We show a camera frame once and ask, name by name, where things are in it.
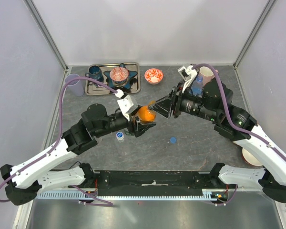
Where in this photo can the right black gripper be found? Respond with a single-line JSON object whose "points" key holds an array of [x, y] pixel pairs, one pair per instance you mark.
{"points": [[173, 100]]}

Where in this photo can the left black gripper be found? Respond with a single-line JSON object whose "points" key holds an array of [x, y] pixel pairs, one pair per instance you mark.
{"points": [[140, 128]]}

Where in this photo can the orange juice bottle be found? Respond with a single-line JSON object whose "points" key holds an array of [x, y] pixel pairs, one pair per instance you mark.
{"points": [[145, 114]]}

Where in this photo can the blue bottle cap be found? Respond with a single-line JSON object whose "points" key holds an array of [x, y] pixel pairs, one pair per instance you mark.
{"points": [[173, 140]]}

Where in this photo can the blue label water bottle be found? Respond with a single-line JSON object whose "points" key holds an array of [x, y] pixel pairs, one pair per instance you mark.
{"points": [[197, 86]]}

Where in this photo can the orange bottle cap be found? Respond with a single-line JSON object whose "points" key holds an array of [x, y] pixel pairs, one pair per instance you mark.
{"points": [[151, 104]]}

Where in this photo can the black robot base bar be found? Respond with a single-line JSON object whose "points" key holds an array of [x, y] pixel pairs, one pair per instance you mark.
{"points": [[152, 183]]}

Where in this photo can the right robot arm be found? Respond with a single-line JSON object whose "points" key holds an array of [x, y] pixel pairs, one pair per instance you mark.
{"points": [[237, 125]]}

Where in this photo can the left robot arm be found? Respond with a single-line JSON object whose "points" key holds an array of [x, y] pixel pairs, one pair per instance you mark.
{"points": [[22, 183]]}

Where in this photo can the clear bottle blue-white cap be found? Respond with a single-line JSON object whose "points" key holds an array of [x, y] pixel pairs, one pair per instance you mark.
{"points": [[120, 137]]}

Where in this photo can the orange floral bowl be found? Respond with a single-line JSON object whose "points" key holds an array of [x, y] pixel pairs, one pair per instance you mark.
{"points": [[153, 76]]}

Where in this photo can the blue star-shaped dish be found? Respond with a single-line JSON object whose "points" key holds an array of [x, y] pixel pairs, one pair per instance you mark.
{"points": [[126, 85]]}

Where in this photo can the pink white mug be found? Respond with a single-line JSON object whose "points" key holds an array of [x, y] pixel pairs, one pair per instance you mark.
{"points": [[206, 74]]}

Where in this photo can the red patterned bowl on star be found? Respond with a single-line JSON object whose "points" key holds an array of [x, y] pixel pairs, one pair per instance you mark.
{"points": [[119, 75]]}

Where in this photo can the metal tray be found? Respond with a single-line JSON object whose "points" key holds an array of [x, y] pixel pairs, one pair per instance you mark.
{"points": [[131, 86]]}

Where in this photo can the dark blue mug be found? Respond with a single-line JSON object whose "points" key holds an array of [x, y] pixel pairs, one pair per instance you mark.
{"points": [[95, 72]]}

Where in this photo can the lilac plastic cup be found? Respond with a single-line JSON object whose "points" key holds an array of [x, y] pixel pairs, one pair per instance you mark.
{"points": [[75, 85]]}

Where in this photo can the white bowl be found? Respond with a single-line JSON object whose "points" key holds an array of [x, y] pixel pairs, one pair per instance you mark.
{"points": [[250, 159]]}

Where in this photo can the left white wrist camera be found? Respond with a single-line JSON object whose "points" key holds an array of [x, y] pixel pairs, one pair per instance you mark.
{"points": [[127, 103]]}

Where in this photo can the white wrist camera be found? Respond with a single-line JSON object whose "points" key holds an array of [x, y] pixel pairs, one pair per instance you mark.
{"points": [[127, 103], [188, 74]]}

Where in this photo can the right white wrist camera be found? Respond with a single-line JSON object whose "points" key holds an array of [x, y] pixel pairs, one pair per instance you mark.
{"points": [[188, 74]]}

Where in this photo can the white slotted cable duct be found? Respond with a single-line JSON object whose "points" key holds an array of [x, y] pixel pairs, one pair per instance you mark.
{"points": [[78, 195]]}

